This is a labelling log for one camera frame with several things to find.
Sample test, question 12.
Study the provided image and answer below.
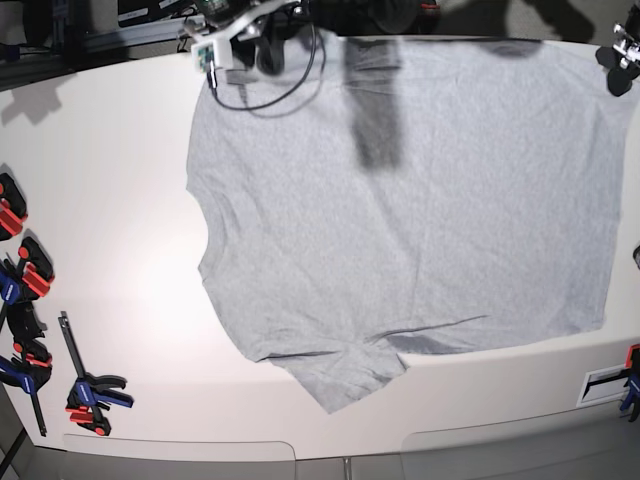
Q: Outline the red black clamp top left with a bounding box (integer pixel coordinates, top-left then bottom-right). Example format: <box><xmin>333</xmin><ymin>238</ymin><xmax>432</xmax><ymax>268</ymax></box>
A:
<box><xmin>1</xmin><ymin>173</ymin><xmax>28</xmax><ymax>241</ymax></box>

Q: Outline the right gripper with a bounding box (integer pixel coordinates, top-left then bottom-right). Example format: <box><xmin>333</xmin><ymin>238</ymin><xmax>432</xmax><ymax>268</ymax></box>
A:
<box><xmin>182</xmin><ymin>1</ymin><xmax>310</xmax><ymax>76</ymax></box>

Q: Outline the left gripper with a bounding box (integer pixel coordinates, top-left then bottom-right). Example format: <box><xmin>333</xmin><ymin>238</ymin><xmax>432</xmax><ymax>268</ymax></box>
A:
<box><xmin>595</xmin><ymin>9</ymin><xmax>639</xmax><ymax>96</ymax></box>

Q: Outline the black camera cable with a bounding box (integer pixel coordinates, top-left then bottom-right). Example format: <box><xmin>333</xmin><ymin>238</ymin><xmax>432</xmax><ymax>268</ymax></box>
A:
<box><xmin>205</xmin><ymin>24</ymin><xmax>327</xmax><ymax>119</ymax></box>

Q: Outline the aluminium frame rail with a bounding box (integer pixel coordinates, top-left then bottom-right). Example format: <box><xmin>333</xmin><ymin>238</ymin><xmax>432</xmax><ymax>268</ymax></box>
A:
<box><xmin>76</xmin><ymin>15</ymin><xmax>204</xmax><ymax>53</ymax></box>

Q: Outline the blue black bar clamp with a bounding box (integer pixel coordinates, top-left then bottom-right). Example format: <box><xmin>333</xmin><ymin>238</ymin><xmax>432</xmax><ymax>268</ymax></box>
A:
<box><xmin>1</xmin><ymin>301</ymin><xmax>52</xmax><ymax>437</ymax></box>

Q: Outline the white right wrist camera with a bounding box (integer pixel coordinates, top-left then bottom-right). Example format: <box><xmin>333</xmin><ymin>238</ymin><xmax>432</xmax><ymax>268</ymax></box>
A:
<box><xmin>191</xmin><ymin>39</ymin><xmax>234</xmax><ymax>73</ymax></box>

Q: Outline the dark object at right edge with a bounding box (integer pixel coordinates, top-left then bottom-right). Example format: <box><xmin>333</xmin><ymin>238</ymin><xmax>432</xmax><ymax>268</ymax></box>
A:
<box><xmin>632</xmin><ymin>245</ymin><xmax>640</xmax><ymax>269</ymax></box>

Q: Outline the blue red bar clamp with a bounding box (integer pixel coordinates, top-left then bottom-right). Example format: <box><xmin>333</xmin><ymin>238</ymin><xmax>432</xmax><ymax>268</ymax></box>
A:
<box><xmin>1</xmin><ymin>235</ymin><xmax>55</xmax><ymax>326</ymax></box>

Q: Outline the blue clamp at right edge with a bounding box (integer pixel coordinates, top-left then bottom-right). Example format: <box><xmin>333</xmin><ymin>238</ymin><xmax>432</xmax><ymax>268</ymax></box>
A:
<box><xmin>587</xmin><ymin>344</ymin><xmax>640</xmax><ymax>423</ymax></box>

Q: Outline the grey T-shirt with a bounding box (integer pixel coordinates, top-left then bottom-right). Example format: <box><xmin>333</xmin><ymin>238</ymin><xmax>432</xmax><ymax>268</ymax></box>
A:
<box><xmin>187</xmin><ymin>36</ymin><xmax>639</xmax><ymax>413</ymax></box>

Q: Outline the small blue bar clamp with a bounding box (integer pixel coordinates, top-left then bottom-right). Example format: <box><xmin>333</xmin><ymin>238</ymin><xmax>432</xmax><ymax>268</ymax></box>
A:
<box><xmin>58</xmin><ymin>311</ymin><xmax>134</xmax><ymax>437</ymax></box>

